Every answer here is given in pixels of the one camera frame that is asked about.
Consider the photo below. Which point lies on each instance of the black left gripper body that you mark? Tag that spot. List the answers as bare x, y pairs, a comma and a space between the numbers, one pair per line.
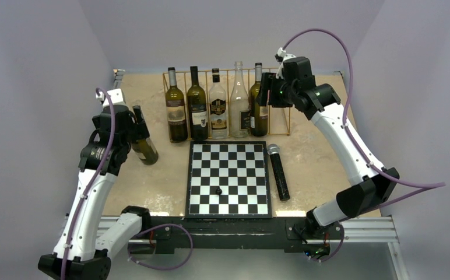
133, 133

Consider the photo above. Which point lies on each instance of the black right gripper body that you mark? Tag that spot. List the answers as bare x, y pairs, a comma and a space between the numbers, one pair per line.
280, 95

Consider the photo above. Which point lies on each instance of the clear glass bottle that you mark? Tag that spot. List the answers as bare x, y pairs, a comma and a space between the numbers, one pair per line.
239, 105

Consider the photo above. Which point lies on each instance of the green Primitivo wine bottle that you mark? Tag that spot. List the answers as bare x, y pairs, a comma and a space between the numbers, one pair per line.
175, 108

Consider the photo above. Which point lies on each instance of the clear square liquor bottle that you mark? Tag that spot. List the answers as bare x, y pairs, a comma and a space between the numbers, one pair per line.
217, 105

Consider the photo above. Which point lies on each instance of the dark green wine bottle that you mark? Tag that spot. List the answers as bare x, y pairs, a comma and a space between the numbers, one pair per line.
197, 108

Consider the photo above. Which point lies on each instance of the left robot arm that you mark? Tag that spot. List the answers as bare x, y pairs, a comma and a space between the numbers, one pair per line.
80, 252

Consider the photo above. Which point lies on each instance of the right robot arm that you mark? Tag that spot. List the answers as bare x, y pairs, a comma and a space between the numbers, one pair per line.
294, 85

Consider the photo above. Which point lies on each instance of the black handheld microphone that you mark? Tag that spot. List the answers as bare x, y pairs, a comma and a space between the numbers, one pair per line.
278, 172

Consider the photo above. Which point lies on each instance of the black white chessboard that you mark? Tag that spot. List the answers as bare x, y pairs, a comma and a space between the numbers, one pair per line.
240, 169

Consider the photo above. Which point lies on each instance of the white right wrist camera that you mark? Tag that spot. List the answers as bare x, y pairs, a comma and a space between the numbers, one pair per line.
281, 57

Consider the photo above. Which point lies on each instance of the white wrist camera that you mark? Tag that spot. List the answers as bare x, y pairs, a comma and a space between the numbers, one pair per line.
116, 96
281, 57

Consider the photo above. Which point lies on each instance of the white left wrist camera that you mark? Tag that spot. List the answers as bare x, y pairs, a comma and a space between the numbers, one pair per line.
116, 96

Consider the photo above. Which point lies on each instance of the gold wire wine rack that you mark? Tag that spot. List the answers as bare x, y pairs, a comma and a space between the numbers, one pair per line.
279, 119

